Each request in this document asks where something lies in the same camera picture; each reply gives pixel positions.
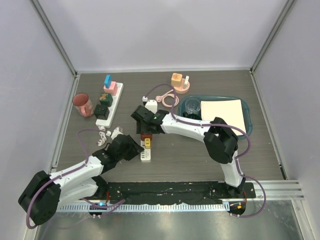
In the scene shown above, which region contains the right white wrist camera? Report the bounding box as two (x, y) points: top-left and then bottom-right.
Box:
(142, 96), (158, 114)

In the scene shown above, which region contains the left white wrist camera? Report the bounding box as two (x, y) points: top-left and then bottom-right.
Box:
(110, 126), (123, 140)

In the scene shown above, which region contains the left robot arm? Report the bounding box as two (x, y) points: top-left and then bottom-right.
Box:
(18, 134), (144, 229)

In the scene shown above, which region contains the teal plastic tray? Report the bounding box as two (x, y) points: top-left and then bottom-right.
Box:
(177, 94), (253, 136)

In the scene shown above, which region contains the white flat plug adapter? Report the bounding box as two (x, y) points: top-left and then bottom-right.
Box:
(182, 75), (190, 89)

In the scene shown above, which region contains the orange cube adapter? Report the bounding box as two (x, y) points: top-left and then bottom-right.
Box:
(171, 73), (183, 88)

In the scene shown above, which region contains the blue plug adapter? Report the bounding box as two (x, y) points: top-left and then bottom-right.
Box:
(104, 74), (112, 89)

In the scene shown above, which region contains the white paper sheet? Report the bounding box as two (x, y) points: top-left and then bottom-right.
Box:
(200, 99), (247, 133)

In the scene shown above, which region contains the red carp cube adapter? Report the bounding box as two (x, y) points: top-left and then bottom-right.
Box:
(140, 133), (153, 141)

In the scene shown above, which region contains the clear glass cup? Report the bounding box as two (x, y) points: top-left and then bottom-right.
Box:
(185, 98), (201, 115)

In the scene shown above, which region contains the dark green cup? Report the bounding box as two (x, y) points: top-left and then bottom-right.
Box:
(182, 111), (202, 120)

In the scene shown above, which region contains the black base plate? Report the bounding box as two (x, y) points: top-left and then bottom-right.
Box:
(106, 181), (256, 205)

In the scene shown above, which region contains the pink round socket base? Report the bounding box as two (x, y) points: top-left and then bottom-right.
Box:
(173, 79), (190, 94)

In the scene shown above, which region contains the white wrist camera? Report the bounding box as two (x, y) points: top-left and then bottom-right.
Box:
(110, 126), (123, 140)
(142, 96), (158, 114)

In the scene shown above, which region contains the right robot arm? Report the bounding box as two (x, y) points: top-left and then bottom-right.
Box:
(131, 105), (246, 198)

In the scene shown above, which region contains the long white power strip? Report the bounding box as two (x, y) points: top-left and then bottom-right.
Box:
(95, 82), (124, 128)

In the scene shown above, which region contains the pink cable with plug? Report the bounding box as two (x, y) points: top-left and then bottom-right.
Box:
(155, 87), (180, 108)

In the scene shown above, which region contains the yellow usb plug adapter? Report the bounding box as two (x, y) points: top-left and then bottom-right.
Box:
(144, 137), (152, 149)

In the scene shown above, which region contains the small white usb power strip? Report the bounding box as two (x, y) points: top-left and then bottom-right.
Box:
(140, 140), (151, 163)

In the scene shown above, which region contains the green dragon cube adapter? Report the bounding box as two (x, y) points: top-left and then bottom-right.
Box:
(99, 93), (113, 107)

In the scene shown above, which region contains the black cube adapter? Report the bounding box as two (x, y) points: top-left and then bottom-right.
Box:
(94, 104), (110, 120)

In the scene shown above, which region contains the white twisted strip cable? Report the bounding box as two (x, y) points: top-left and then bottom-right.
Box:
(96, 125), (112, 147)

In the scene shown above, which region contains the pink cube adapter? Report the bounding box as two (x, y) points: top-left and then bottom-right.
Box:
(103, 81), (118, 96)

